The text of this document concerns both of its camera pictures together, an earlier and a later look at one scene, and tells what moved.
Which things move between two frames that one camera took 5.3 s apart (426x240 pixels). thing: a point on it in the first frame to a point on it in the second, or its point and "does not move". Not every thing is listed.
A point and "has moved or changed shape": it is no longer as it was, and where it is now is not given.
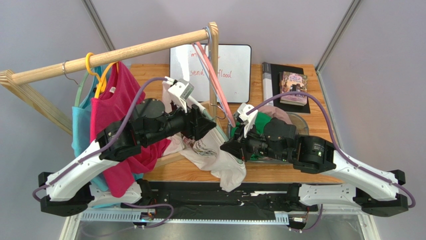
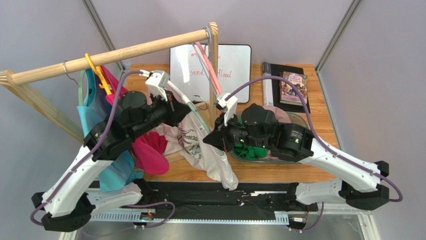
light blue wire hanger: x=207 y=51 to x=202 y=62
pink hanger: x=221 y=99 does not move
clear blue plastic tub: x=301 y=129 does not move
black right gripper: x=241 y=144 to x=223 y=133
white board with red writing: x=234 y=71 does not move
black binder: x=270 y=86 does not move
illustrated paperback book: x=291 y=82 does not move
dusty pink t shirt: x=275 y=112 does not move
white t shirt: x=204 y=152 has moved or changed shape
